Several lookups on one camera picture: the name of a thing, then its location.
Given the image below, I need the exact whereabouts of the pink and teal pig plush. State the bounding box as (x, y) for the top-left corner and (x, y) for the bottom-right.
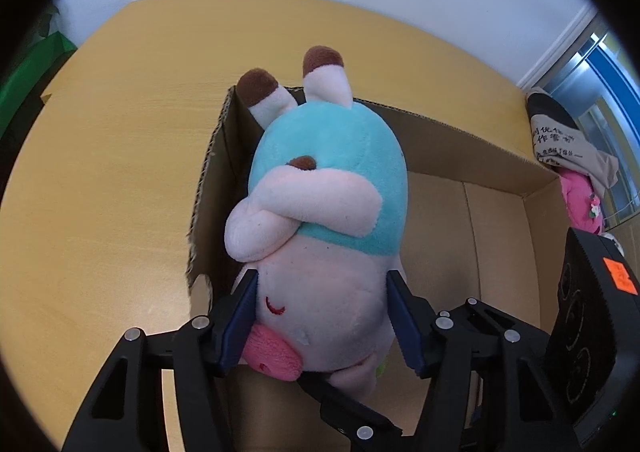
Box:
(224, 45), (408, 400)

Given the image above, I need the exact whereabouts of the green cloth covered stand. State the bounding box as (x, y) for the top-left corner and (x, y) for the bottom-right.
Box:
(1, 2), (77, 134)

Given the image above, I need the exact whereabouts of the white panda plush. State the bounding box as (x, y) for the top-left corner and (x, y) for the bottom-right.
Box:
(602, 232), (625, 257)

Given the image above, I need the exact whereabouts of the brown cardboard box tray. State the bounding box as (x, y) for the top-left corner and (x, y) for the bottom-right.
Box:
(186, 93), (568, 451)

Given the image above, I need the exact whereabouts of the pink bear plush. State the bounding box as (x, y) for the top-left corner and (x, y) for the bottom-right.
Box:
(558, 168), (604, 235)

